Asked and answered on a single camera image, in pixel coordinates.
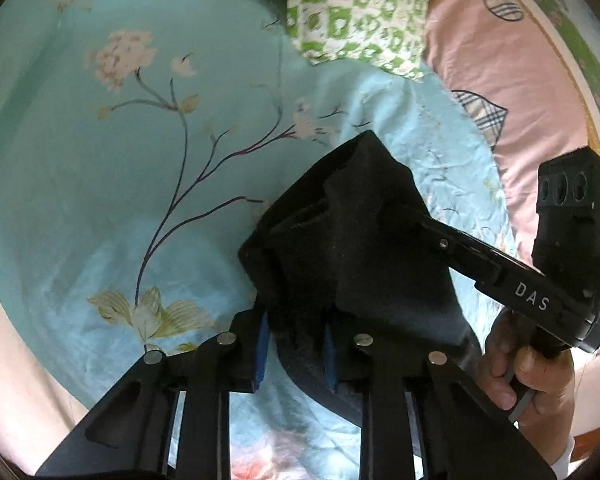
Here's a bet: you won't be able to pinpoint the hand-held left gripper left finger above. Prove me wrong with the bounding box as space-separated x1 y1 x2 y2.
35 307 272 480

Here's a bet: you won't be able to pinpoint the pink heart-print pillow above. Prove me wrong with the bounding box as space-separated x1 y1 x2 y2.
422 0 600 263

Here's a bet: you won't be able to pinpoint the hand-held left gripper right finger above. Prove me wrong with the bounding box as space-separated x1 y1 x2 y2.
322 322 557 480

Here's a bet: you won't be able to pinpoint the green checkered pillow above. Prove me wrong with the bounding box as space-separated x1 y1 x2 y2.
284 0 440 82

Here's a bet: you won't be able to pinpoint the person's right hand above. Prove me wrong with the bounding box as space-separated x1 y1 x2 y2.
482 307 577 423

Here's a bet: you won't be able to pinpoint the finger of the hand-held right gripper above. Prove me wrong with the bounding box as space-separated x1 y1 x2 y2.
419 210 507 288

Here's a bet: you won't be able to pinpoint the person's right forearm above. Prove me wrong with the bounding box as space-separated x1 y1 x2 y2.
551 434 580 480

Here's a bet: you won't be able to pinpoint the black pants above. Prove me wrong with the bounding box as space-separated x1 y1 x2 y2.
237 130 483 431

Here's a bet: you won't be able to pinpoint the pink under sheet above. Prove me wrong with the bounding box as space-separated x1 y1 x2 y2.
0 247 93 477

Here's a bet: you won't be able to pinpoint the green floral headboard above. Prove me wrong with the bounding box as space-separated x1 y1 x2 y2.
495 0 600 261

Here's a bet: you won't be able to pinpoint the blue floral bed sheet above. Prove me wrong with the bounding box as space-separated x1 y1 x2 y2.
0 0 523 480

